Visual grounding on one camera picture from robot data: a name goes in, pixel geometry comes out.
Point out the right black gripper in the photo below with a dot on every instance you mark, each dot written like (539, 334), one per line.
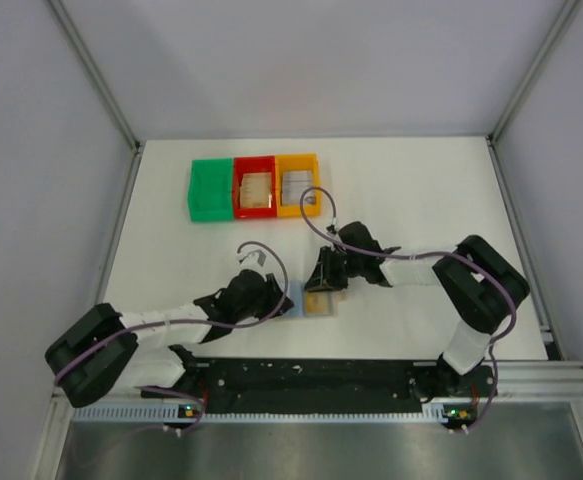
(328, 267)

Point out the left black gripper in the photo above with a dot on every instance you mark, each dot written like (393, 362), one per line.
(273, 293)

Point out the beige card holder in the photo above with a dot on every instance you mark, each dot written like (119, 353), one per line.
(341, 297)

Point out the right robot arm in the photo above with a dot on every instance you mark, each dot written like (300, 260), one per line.
(483, 286)

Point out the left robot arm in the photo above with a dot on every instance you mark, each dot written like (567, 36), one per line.
(107, 351)

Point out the stack of cards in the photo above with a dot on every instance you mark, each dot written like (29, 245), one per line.
(294, 184)

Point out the beige card holders stack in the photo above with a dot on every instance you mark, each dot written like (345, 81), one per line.
(255, 191)

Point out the green plastic bin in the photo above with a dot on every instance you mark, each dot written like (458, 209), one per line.
(209, 196)

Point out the yellow plastic bin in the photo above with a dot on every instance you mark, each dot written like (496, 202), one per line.
(286, 162)

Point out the red plastic bin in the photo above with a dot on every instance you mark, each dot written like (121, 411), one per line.
(253, 164)

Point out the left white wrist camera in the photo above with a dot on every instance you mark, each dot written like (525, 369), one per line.
(254, 260)

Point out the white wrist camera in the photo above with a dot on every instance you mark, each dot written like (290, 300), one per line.
(254, 260)
(333, 228)

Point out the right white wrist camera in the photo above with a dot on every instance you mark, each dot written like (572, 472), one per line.
(333, 228)

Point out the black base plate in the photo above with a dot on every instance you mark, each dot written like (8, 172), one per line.
(320, 386)

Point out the white slotted cable duct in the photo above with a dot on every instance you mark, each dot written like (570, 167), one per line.
(172, 412)

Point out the right aluminium corner post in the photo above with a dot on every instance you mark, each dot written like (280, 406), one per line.
(560, 25)

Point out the aluminium corner post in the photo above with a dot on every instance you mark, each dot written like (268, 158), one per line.
(560, 25)
(92, 71)

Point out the left aluminium corner post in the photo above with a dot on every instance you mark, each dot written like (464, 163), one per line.
(92, 71)

